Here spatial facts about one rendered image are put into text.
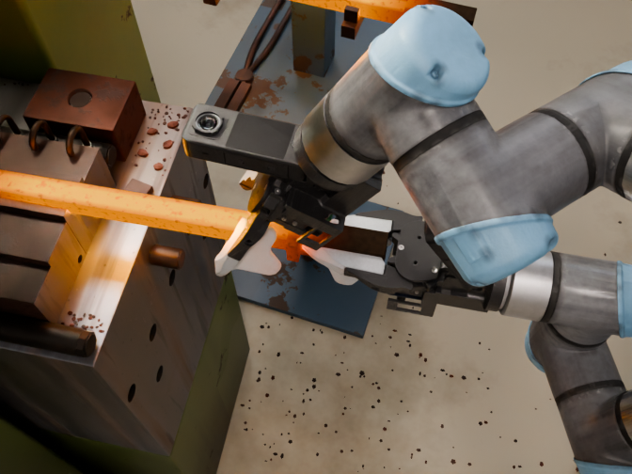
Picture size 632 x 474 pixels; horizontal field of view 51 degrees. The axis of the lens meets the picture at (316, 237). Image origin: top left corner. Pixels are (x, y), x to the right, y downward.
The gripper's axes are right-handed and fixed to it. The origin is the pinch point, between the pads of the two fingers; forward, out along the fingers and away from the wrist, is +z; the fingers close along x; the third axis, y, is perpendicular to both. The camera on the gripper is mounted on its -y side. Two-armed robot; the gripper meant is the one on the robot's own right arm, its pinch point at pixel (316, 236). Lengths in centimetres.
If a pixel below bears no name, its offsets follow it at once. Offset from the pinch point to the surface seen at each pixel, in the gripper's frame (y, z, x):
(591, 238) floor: 102, -63, 72
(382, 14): 2.5, -1.5, 37.8
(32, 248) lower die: 1.2, 29.9, -6.7
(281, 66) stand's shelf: 28, 17, 50
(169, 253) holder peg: 12.0, 19.1, 0.9
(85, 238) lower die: 6.8, 27.7, -1.6
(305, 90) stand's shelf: 28, 12, 45
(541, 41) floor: 102, -46, 148
